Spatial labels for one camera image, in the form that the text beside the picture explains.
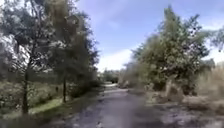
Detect distant trees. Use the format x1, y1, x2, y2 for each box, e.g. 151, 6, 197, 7
98, 68, 122, 84

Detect pale dirt path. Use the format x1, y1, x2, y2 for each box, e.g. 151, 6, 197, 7
49, 83, 224, 128

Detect thin-trunked tree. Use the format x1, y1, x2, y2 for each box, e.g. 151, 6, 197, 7
0, 0, 51, 116
43, 0, 101, 104

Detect large green bushy tree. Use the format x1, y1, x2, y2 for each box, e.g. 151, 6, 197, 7
118, 5, 214, 98

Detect green grass verge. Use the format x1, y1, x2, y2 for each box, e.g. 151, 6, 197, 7
0, 81, 104, 128

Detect dry scrub verge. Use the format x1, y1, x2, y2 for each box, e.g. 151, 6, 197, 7
133, 66, 224, 116

